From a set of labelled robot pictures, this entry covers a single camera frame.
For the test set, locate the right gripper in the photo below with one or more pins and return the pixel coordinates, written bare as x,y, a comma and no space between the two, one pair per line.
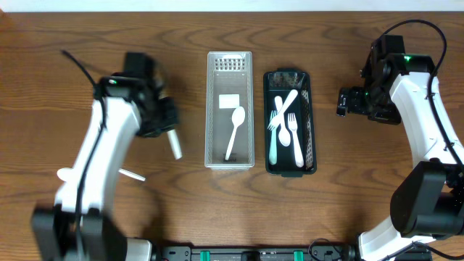
346,103

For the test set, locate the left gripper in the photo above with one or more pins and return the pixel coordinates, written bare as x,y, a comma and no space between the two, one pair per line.
164,118

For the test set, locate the white fork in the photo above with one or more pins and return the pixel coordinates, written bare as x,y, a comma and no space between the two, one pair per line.
292,124
275,122

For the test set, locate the white spoon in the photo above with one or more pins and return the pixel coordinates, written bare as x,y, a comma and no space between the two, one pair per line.
283,134
237,119
65,174
132,175

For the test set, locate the pale green plastic fork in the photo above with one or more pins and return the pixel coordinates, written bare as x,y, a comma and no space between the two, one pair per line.
273,147

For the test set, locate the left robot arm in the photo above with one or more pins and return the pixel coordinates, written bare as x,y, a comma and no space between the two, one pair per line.
79,226

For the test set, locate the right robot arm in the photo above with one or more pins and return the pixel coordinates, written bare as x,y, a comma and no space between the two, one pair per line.
401,89

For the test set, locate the black plastic basket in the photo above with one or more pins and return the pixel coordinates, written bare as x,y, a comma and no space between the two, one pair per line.
280,83

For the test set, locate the white label in basket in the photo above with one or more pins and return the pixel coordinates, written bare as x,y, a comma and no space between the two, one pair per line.
229,101

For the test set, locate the clear plastic basket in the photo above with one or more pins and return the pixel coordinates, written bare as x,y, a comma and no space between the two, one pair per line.
229,72

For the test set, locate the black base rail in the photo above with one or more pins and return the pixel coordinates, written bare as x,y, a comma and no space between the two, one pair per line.
320,250

